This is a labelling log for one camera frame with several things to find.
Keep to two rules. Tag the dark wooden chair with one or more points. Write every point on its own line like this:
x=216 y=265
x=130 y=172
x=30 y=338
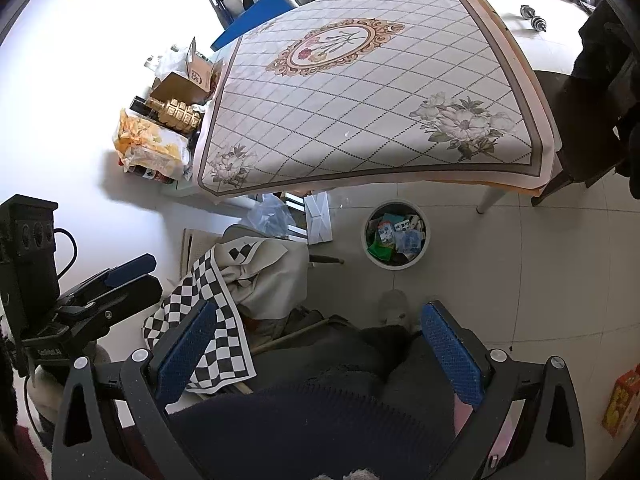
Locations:
x=575 y=125

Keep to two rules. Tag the dumbbell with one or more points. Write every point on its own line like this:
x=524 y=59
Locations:
x=535 y=20

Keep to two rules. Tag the white round trash bin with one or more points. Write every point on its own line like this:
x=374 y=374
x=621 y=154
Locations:
x=395 y=266

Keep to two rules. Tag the floral patterned tablecloth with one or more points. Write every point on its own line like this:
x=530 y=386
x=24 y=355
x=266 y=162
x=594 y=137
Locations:
x=375 y=110

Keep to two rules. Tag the wooden stick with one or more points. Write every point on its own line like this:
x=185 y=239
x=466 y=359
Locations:
x=300 y=331

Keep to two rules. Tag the blue plastic wrapper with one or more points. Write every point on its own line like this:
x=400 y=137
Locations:
x=411 y=243

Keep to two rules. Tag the white carton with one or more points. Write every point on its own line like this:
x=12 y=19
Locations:
x=318 y=220

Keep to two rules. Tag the black and white checkered cloth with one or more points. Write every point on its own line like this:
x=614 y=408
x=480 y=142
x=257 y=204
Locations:
x=225 y=340

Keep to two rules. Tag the blue board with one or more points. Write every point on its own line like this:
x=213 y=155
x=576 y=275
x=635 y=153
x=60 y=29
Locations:
x=255 y=20

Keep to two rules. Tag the beige cloth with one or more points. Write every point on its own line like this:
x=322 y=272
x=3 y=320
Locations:
x=275 y=280

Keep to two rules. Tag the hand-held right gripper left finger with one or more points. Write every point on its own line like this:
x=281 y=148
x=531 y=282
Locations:
x=187 y=350

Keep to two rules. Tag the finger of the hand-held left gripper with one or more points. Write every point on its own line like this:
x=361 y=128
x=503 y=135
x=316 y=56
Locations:
x=130 y=270
x=137 y=297

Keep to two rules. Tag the person's navy sweater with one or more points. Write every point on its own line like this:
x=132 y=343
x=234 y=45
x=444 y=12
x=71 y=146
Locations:
x=310 y=430

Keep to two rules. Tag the black clothing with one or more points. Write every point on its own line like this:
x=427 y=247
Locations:
x=610 y=50

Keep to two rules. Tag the orange box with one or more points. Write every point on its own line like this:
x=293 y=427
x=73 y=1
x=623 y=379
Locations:
x=625 y=400

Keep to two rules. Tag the white table leg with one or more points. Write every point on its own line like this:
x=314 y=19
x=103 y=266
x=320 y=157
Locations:
x=487 y=202

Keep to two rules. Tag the yellow snack bag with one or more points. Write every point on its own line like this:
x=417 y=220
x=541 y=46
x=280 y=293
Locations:
x=145 y=145

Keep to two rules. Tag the white fluffy slipper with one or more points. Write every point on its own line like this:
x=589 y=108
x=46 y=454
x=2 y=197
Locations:
x=395 y=310

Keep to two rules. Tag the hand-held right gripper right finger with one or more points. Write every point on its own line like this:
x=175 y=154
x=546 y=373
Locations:
x=452 y=355

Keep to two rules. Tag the brown cardboard box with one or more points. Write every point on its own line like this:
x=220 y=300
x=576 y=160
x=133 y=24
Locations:
x=195 y=77

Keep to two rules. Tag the gold bottle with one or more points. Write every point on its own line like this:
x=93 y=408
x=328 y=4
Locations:
x=177 y=115

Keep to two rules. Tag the person's grey trousers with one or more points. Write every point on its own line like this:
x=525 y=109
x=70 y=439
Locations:
x=350 y=355

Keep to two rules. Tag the clear plastic bag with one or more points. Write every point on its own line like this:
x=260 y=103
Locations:
x=270 y=217

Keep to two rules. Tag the green and blue plastic bag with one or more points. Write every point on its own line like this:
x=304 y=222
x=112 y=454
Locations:
x=380 y=251

